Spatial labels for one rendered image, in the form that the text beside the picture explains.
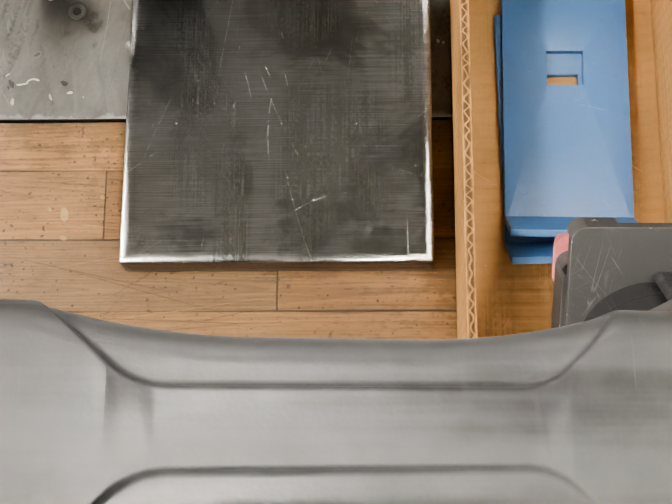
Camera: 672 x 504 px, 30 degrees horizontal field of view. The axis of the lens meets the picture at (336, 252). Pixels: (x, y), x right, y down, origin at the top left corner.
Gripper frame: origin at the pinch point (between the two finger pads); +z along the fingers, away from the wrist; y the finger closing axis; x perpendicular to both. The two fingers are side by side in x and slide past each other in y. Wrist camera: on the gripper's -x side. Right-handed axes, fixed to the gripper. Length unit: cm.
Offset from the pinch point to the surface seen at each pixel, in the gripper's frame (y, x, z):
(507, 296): -4.7, 3.3, 8.6
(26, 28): 8.2, 30.8, 18.4
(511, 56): 7.1, 2.8, 15.6
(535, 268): -3.3, 1.7, 9.4
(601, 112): 4.4, -2.1, 13.6
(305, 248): -2.0, 14.2, 8.7
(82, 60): 6.6, 27.4, 17.2
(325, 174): 1.5, 13.2, 11.1
